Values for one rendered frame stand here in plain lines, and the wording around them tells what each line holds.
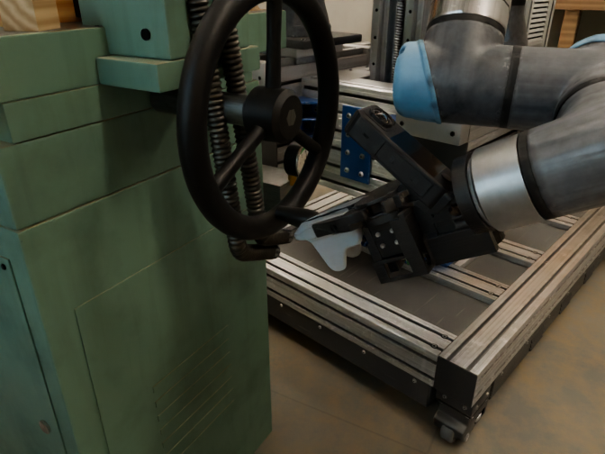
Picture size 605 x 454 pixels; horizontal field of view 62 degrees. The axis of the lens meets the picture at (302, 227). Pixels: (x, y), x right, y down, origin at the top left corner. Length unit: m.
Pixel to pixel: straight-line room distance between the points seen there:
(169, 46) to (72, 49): 0.11
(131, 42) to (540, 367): 1.30
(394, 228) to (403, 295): 0.88
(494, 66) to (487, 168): 0.11
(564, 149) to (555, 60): 0.11
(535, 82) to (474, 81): 0.05
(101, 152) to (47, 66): 0.11
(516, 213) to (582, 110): 0.09
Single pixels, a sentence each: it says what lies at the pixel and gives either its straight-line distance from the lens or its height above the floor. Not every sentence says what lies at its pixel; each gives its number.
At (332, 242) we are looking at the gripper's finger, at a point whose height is 0.70.
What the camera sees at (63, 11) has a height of 0.91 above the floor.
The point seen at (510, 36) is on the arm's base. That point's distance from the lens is 1.05.
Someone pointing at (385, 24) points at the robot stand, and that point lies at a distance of 1.29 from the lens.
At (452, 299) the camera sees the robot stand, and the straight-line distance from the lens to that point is 1.36.
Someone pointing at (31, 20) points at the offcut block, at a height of 0.91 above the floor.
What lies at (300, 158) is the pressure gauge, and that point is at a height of 0.67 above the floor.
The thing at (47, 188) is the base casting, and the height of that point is 0.74.
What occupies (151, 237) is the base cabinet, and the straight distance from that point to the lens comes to 0.72.
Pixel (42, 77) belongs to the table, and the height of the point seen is 0.86.
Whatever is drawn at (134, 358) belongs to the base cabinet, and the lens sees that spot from 0.78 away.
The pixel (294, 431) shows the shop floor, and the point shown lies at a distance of 1.27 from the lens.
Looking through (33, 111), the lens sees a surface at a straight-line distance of 0.59.
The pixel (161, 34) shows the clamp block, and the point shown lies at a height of 0.90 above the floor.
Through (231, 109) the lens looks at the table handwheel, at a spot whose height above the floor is 0.81.
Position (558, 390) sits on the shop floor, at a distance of 1.51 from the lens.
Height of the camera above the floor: 0.95
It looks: 26 degrees down
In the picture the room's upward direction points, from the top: straight up
